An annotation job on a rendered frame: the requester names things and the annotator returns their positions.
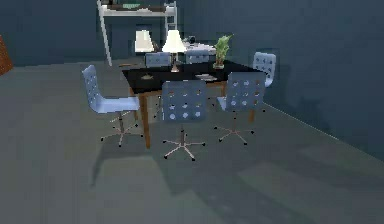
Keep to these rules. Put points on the blue perforated swivel chair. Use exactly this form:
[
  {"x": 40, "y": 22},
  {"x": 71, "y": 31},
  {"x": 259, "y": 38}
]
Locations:
[
  {"x": 265, "y": 65},
  {"x": 100, "y": 101},
  {"x": 197, "y": 56},
  {"x": 184, "y": 101},
  {"x": 157, "y": 59},
  {"x": 245, "y": 93}
]

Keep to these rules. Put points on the grey flat book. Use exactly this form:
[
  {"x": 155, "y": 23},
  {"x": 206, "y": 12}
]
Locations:
[{"x": 206, "y": 77}]

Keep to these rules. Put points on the black top wooden dining table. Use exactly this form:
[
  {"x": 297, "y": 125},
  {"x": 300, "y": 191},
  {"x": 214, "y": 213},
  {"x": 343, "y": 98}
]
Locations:
[{"x": 186, "y": 74}]

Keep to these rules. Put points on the white desk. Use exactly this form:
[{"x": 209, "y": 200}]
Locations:
[{"x": 203, "y": 47}]

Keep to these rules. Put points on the green potted house plant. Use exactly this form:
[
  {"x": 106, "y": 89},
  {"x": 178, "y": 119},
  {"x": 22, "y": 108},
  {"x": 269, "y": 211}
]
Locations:
[{"x": 221, "y": 50}]

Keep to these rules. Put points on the white shade table lamp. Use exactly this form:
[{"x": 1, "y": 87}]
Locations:
[
  {"x": 143, "y": 41},
  {"x": 173, "y": 42}
]

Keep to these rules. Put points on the small dark round thing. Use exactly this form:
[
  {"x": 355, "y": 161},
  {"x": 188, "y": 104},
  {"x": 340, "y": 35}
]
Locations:
[{"x": 191, "y": 39}]

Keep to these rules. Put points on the green flat thing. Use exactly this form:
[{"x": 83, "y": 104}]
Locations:
[{"x": 131, "y": 5}]

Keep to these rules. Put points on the brown wooden furniture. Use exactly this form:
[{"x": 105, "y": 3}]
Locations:
[{"x": 4, "y": 56}]

